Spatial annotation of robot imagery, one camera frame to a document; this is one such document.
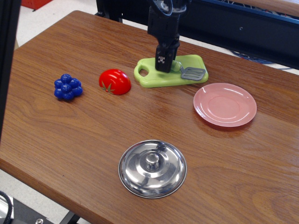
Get shiny steel pot lid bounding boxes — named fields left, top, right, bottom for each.
left=118, top=140, right=187, bottom=199

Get red box on floor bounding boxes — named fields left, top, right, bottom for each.
left=21, top=0, right=52, bottom=10

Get metal stand base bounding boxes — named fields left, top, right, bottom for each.
left=0, top=195, right=54, bottom=224

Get black braided cable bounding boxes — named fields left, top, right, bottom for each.
left=0, top=190, right=14, bottom=224

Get black metal frame rail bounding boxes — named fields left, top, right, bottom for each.
left=97, top=0, right=299, bottom=69

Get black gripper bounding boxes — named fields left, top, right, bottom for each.
left=148, top=4, right=180, bottom=73

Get green plastic cutting board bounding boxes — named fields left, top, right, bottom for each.
left=134, top=55, right=209, bottom=88

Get green handled grey spatula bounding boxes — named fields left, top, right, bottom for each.
left=171, top=61, right=206, bottom=81

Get blue toy grape bunch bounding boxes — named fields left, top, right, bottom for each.
left=54, top=74, right=83, bottom=100

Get red toy tomato half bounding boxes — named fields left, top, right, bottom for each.
left=99, top=69, right=131, bottom=95

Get pink plastic plate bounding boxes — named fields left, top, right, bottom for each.
left=193, top=83, right=257, bottom=127

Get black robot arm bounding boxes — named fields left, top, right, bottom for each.
left=148, top=0, right=191, bottom=73

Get blue cables behind table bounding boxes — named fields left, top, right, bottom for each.
left=230, top=50, right=299, bottom=72

